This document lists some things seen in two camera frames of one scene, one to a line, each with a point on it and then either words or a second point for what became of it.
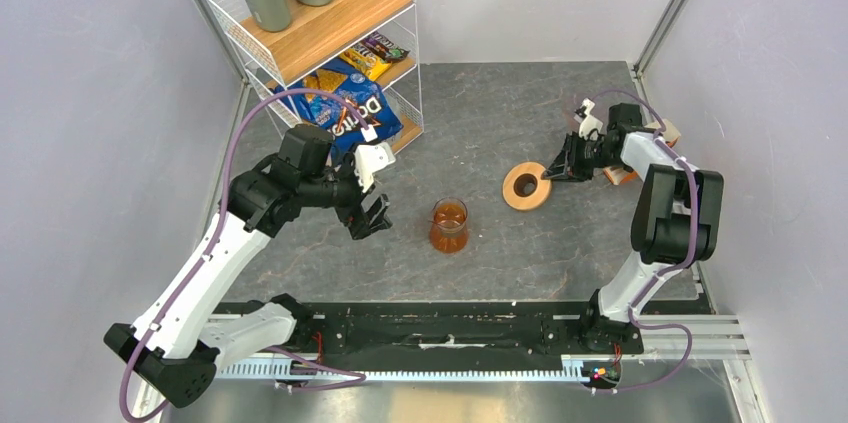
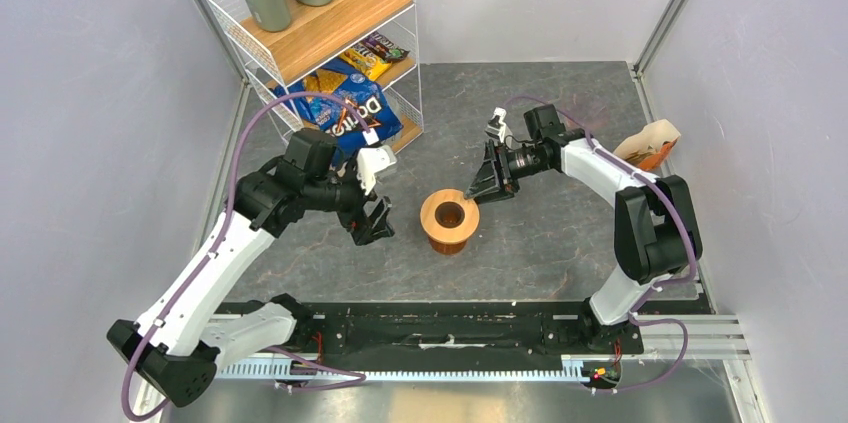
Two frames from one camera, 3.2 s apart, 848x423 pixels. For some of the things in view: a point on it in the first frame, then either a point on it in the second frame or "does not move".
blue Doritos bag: x=345 y=103 does not move
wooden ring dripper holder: x=524 y=188 to x=447 y=216
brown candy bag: x=385 y=48 does not move
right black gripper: x=567 y=164 to x=487 y=182
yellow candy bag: x=365 y=62 does not move
